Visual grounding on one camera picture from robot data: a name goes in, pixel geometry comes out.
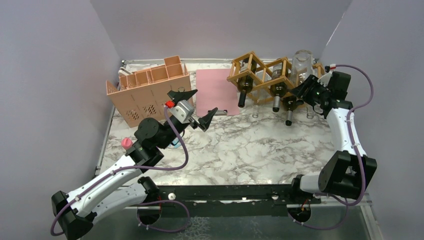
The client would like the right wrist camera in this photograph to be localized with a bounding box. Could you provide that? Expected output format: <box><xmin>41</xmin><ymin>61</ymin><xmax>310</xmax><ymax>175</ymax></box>
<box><xmin>318</xmin><ymin>64</ymin><xmax>337</xmax><ymax>87</ymax></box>

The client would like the white item behind basket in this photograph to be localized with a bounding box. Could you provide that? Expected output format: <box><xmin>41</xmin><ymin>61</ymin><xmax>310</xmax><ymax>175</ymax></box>
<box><xmin>118</xmin><ymin>67</ymin><xmax>133</xmax><ymax>77</ymax></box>

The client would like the peach plastic organizer basket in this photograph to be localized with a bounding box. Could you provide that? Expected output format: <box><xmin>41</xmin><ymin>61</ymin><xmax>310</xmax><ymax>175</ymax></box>
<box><xmin>106</xmin><ymin>55</ymin><xmax>192</xmax><ymax>128</ymax></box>

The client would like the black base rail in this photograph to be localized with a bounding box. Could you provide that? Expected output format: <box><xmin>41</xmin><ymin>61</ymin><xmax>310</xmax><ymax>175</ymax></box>
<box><xmin>137</xmin><ymin>184</ymin><xmax>321</xmax><ymax>221</ymax></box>

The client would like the wooden wine rack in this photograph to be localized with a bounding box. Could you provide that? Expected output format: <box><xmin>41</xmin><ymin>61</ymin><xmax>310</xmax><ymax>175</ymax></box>
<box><xmin>226</xmin><ymin>50</ymin><xmax>333</xmax><ymax>106</ymax></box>

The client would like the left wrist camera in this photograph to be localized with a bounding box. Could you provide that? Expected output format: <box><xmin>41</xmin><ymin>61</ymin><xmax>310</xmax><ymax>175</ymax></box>
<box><xmin>168</xmin><ymin>100</ymin><xmax>195</xmax><ymax>124</ymax></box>

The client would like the dark bottle silver neck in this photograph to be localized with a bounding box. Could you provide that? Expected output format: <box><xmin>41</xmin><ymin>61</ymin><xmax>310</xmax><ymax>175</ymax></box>
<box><xmin>270</xmin><ymin>63</ymin><xmax>288</xmax><ymax>113</ymax></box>
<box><xmin>282</xmin><ymin>95</ymin><xmax>304</xmax><ymax>126</ymax></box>

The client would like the pink capped small bottle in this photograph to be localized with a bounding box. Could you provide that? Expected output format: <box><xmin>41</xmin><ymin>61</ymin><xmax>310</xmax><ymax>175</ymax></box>
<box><xmin>121</xmin><ymin>137</ymin><xmax>133</xmax><ymax>150</ymax></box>

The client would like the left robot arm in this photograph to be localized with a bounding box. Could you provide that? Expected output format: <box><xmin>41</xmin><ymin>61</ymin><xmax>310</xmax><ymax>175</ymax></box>
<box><xmin>50</xmin><ymin>90</ymin><xmax>218</xmax><ymax>240</ymax></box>

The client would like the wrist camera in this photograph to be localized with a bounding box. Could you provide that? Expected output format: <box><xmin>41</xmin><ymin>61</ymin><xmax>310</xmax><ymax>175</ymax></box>
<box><xmin>318</xmin><ymin>64</ymin><xmax>337</xmax><ymax>87</ymax></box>
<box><xmin>168</xmin><ymin>100</ymin><xmax>195</xmax><ymax>124</ymax></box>

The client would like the large clear glass jar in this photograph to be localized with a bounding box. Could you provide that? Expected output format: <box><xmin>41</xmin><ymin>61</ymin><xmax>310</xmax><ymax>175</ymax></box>
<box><xmin>290</xmin><ymin>49</ymin><xmax>315</xmax><ymax>87</ymax></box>

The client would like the dark bottle black cap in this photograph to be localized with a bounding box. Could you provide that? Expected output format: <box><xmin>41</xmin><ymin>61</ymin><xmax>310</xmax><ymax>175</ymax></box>
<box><xmin>237</xmin><ymin>75</ymin><xmax>253</xmax><ymax>108</ymax></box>

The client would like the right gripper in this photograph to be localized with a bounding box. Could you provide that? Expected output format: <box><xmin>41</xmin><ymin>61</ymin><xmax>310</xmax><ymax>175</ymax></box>
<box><xmin>289</xmin><ymin>74</ymin><xmax>331</xmax><ymax>107</ymax></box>

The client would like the pink clipboard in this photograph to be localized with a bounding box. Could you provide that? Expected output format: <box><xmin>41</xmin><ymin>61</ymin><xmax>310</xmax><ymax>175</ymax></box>
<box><xmin>195</xmin><ymin>68</ymin><xmax>240</xmax><ymax>117</ymax></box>

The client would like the light blue toy package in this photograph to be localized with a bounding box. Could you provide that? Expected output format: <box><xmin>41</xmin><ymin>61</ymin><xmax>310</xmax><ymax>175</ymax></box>
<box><xmin>169</xmin><ymin>139</ymin><xmax>181</xmax><ymax>149</ymax></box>

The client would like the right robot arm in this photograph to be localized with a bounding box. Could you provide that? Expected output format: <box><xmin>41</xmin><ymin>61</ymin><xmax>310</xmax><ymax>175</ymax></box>
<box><xmin>288</xmin><ymin>71</ymin><xmax>377</xmax><ymax>204</ymax></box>

